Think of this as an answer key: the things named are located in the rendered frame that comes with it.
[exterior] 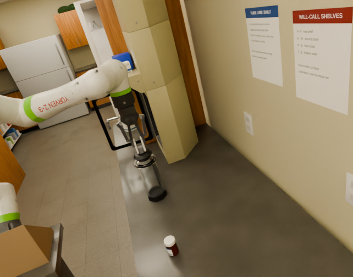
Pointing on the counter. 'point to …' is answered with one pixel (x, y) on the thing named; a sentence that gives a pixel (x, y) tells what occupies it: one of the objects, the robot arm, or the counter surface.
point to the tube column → (139, 14)
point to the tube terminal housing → (164, 88)
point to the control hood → (136, 81)
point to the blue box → (123, 58)
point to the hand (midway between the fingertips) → (139, 145)
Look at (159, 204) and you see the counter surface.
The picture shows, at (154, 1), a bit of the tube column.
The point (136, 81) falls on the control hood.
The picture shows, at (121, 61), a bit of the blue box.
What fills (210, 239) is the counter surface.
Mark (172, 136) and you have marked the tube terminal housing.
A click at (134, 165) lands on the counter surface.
